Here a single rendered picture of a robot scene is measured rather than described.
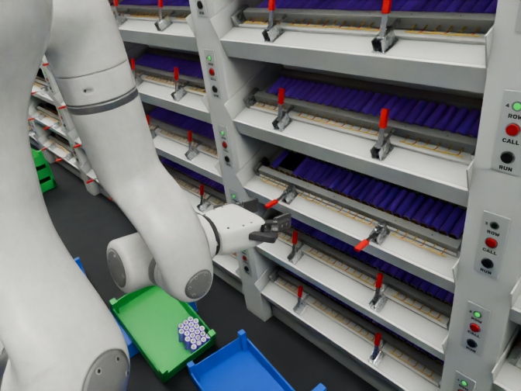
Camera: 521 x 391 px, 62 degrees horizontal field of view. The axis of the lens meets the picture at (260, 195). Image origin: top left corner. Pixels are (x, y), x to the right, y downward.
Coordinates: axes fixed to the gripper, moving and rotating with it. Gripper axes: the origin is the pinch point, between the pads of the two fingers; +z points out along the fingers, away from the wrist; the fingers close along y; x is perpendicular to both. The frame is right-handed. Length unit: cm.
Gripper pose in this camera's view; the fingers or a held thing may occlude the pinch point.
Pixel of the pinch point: (269, 212)
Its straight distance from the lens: 84.6
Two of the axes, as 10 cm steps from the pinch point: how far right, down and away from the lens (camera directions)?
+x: 0.4, -9.2, -3.9
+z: 7.4, -2.4, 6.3
